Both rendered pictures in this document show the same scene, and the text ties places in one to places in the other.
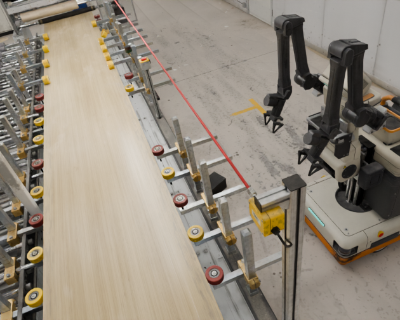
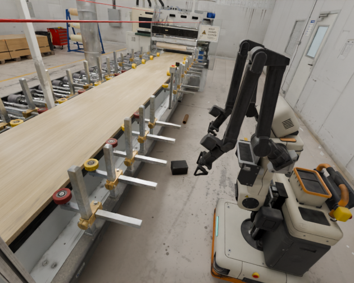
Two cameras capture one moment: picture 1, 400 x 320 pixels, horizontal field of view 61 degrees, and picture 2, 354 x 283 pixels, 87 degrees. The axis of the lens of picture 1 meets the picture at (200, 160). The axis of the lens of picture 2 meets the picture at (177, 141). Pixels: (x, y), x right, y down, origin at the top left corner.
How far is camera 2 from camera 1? 0.99 m
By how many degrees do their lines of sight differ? 18
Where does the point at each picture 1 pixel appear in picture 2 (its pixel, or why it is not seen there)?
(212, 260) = (104, 195)
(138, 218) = (78, 137)
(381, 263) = not seen: outside the picture
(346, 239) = (223, 258)
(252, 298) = (85, 237)
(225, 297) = not seen: hidden behind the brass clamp
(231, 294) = not seen: hidden behind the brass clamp
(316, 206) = (223, 218)
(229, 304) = (77, 231)
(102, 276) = (17, 151)
